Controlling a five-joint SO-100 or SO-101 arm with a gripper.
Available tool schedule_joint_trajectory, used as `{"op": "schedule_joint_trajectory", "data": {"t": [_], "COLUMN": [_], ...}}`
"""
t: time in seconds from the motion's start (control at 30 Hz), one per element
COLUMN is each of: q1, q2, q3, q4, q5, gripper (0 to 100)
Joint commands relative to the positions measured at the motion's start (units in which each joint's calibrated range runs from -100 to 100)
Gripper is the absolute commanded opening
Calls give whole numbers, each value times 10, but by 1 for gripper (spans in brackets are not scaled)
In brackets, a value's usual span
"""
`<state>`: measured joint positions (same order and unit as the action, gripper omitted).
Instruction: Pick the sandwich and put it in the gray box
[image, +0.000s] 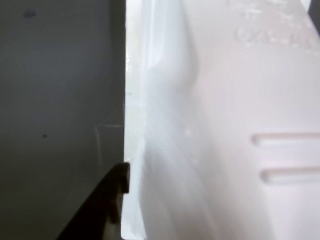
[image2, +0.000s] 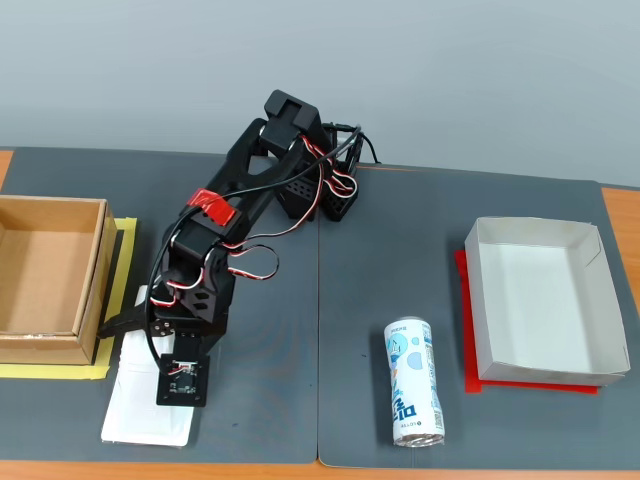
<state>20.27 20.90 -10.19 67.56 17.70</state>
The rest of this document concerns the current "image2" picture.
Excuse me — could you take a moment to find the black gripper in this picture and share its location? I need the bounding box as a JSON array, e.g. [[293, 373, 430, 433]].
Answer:
[[97, 249, 236, 359]]

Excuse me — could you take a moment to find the white packaged sandwich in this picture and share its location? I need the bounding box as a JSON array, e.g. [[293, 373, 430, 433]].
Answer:
[[100, 283, 196, 449]]

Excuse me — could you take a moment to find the brown cardboard box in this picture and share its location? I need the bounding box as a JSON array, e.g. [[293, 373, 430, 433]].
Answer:
[[0, 195, 119, 366]]

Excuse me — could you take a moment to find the gray paper box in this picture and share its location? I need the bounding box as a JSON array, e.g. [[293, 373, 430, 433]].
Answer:
[[463, 215, 631, 387]]

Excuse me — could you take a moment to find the black tape strip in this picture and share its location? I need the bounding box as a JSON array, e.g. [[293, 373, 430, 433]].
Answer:
[[92, 232, 124, 366]]

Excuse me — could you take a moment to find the red tape patch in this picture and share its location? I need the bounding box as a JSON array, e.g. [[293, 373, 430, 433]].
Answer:
[[187, 188, 237, 226]]

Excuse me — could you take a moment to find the dark gray table mat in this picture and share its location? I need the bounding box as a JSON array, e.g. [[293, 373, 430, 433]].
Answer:
[[0, 147, 321, 464], [317, 162, 640, 471]]

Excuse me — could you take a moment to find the white blue printed drink can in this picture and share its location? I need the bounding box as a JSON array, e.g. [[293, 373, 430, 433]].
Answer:
[[383, 315, 447, 448]]

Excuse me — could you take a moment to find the red paper sheet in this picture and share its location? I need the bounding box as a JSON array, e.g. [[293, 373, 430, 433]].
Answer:
[[453, 248, 600, 397]]

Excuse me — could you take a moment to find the thin black camera cable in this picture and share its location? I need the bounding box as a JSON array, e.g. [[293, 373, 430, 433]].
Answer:
[[147, 122, 384, 376]]

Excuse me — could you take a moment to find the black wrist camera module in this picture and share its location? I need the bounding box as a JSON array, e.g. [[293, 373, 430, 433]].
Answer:
[[156, 352, 211, 409]]

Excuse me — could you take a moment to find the red white servo wire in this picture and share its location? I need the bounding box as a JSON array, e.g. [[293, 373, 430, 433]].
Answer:
[[299, 132, 360, 197], [219, 164, 324, 282]]

